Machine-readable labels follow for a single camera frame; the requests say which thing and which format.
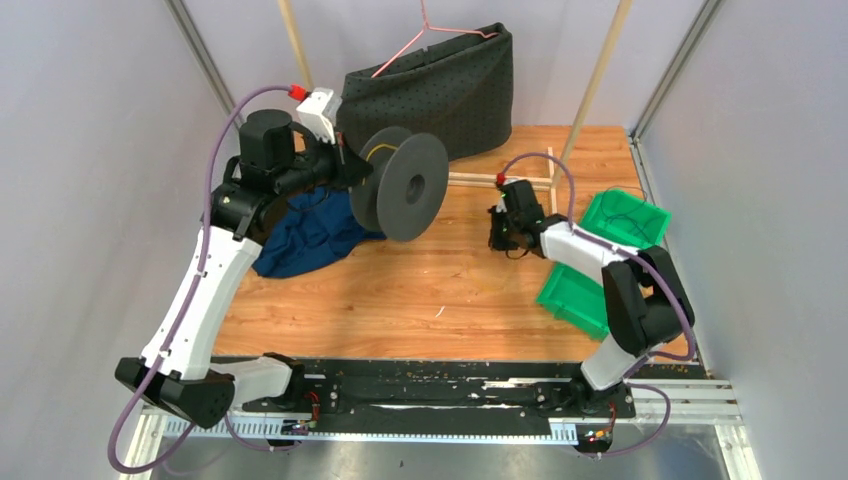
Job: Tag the blue cloth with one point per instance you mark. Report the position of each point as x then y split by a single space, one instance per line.
319 230

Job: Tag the black cable spool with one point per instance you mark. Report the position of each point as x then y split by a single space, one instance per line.
403 195

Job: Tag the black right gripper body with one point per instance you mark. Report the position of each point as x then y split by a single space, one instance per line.
503 228

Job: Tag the green plastic bin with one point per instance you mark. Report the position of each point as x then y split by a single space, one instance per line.
615 220

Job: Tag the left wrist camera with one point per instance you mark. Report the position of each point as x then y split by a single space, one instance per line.
317 113

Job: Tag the dark dotted fabric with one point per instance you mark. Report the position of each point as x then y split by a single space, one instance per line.
460 90

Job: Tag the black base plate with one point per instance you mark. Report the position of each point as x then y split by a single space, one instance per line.
426 398

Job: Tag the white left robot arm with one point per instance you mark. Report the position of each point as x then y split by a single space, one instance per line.
280 156

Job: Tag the aluminium rail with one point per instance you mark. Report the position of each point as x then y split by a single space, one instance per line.
659 404

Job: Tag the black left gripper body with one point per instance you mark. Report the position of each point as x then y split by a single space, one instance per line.
319 163

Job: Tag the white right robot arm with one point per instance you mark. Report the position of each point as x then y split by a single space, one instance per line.
646 304

